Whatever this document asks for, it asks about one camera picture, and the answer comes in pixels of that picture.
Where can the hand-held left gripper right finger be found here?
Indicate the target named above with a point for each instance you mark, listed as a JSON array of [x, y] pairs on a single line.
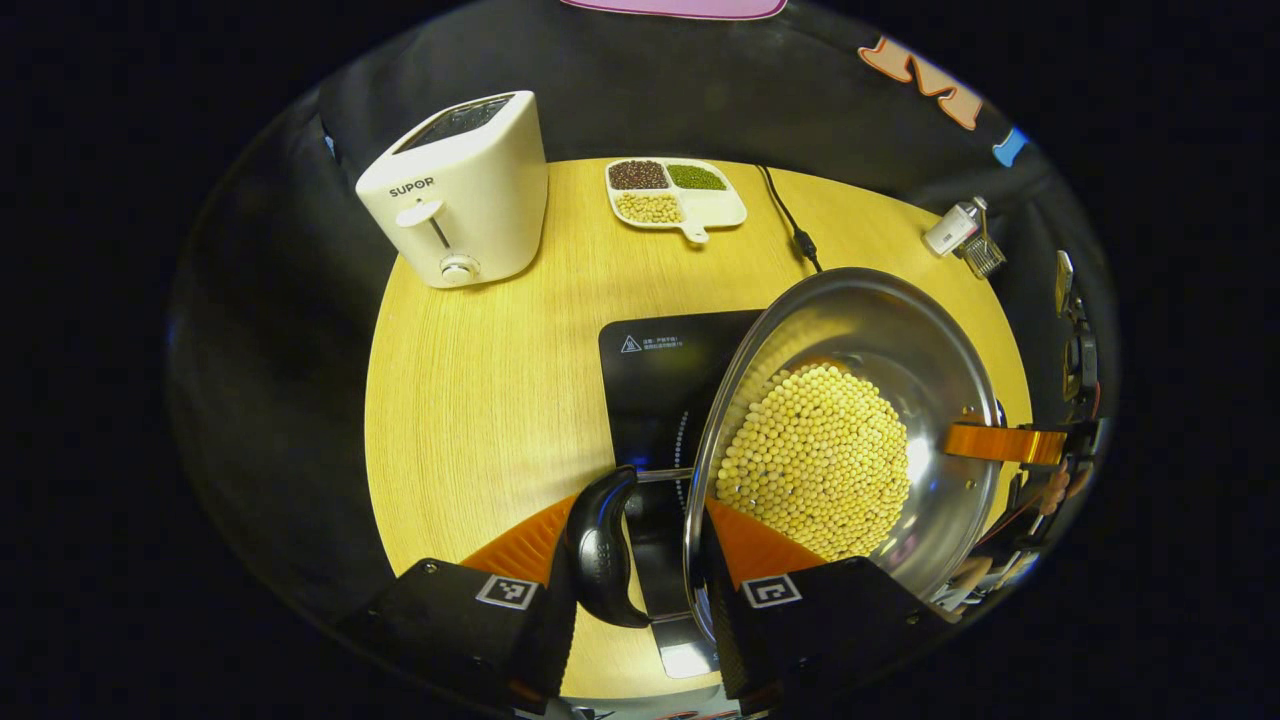
[[830, 630]]

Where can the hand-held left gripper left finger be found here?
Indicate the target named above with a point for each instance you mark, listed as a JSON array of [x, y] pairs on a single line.
[[450, 630]]

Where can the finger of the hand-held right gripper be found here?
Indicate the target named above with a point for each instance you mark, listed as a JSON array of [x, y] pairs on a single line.
[[1000, 442]]

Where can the pile of yellow soybeans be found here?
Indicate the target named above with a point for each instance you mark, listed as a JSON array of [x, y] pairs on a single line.
[[815, 460]]

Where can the black induction cooktop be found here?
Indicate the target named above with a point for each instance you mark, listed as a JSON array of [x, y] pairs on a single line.
[[650, 385]]

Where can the small white bottle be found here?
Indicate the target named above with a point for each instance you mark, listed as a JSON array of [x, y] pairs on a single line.
[[950, 232]]

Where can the white divided dish with beans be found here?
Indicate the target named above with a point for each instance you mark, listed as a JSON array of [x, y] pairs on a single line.
[[715, 208]]

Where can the white toaster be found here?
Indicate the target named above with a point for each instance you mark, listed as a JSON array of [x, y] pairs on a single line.
[[470, 200]]

